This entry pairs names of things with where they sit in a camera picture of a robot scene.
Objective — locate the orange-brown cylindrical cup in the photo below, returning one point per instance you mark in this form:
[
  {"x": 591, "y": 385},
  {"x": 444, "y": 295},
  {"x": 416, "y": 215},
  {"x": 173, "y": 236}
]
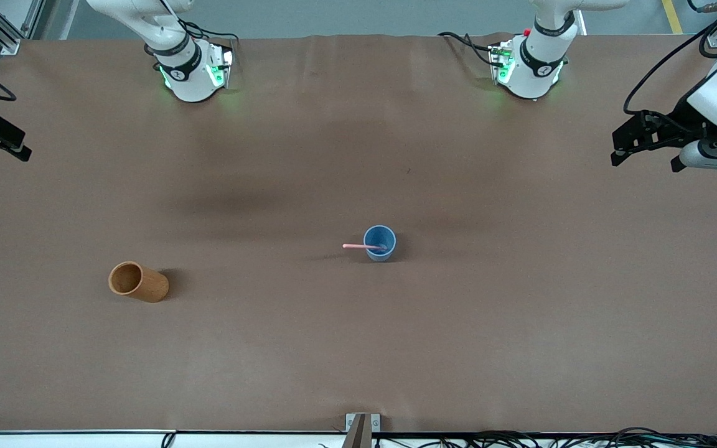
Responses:
[{"x": 147, "y": 286}]

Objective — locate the small metal bracket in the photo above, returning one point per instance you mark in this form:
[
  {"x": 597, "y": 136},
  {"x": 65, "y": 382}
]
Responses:
[{"x": 351, "y": 422}]

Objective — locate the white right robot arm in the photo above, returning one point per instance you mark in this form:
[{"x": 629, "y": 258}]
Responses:
[{"x": 187, "y": 74}]

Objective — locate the blue cup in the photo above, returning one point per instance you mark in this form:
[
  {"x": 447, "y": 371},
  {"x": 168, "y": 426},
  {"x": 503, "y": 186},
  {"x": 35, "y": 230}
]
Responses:
[{"x": 380, "y": 236}]

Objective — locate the brown table cover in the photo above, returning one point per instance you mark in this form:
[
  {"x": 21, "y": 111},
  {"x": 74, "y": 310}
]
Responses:
[{"x": 333, "y": 342}]

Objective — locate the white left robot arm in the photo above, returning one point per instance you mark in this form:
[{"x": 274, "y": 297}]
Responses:
[{"x": 536, "y": 62}]

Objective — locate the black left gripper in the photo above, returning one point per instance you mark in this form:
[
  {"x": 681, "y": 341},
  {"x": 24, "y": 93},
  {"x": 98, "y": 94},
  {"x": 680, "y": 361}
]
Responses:
[{"x": 682, "y": 121}]

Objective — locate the pink chopstick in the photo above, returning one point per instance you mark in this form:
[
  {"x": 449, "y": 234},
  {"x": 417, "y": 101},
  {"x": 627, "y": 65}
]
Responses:
[{"x": 355, "y": 246}]

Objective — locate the brown camera post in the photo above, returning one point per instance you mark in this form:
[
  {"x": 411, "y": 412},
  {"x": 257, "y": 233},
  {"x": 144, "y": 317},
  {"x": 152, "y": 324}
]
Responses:
[{"x": 358, "y": 432}]

